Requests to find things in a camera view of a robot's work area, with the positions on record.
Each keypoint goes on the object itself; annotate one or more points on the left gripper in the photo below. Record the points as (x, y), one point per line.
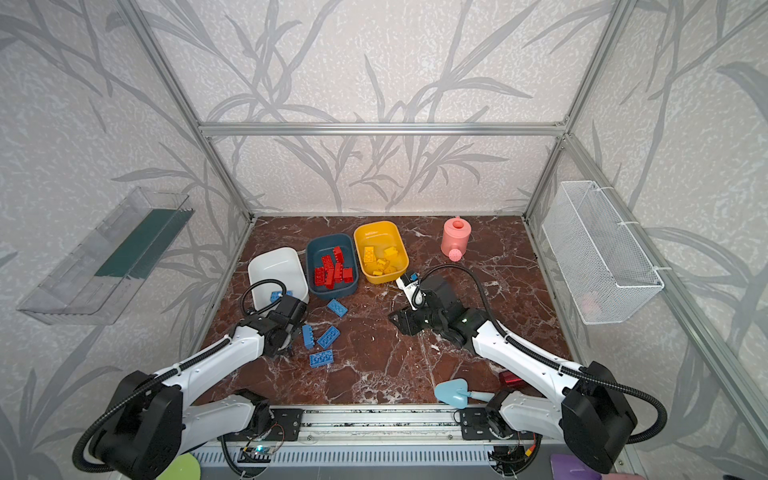
(291, 308)

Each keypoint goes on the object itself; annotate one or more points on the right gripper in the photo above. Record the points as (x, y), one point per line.
(420, 318)

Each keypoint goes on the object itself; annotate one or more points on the blue lego brick diagonal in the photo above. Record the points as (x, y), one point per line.
(328, 337)

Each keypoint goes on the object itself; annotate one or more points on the red lego brick bottom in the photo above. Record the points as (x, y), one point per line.
(330, 281)

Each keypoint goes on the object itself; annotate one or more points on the yellow lego square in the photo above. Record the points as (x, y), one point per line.
(391, 252)

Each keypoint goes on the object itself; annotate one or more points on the red lego brick top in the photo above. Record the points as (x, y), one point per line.
(328, 263)

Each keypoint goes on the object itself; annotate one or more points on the small red lego brick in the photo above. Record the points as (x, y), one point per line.
(347, 275)

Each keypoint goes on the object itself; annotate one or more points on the yellow curved lego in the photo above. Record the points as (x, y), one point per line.
(369, 255)

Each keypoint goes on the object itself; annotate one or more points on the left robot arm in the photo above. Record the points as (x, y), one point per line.
(154, 418)

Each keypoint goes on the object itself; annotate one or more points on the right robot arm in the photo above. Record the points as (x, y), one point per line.
(582, 406)

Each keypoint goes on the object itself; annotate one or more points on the blue lego brick bottom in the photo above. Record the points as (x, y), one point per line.
(321, 358)

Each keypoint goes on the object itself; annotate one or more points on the white plastic bin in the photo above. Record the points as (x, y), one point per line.
(282, 264)

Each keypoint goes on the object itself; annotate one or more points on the yellow plastic bin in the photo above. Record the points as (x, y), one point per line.
(381, 235)

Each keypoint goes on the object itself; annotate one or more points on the pink toy watering can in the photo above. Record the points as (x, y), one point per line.
(456, 234)

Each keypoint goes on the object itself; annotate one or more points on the light blue toy shovel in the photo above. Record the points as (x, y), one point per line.
(457, 394)

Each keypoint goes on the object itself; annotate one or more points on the teal plastic bin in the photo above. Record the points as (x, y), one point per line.
(321, 246)

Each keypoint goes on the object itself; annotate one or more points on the purple toy object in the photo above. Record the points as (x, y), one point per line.
(569, 467)

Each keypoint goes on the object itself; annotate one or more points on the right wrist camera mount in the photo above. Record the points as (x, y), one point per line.
(409, 283)

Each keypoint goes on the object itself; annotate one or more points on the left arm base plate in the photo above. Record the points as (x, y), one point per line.
(285, 426)

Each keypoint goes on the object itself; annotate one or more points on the aluminium front rail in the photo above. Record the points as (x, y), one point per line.
(400, 424)

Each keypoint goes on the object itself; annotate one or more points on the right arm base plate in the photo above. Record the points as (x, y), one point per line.
(475, 425)

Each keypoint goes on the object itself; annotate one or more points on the green toy spatula wooden handle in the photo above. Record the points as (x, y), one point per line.
(184, 467)

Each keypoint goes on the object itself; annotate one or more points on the white wire basket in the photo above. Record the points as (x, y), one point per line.
(607, 272)

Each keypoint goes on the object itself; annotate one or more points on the clear acrylic wall shelf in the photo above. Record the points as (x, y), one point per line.
(94, 284)

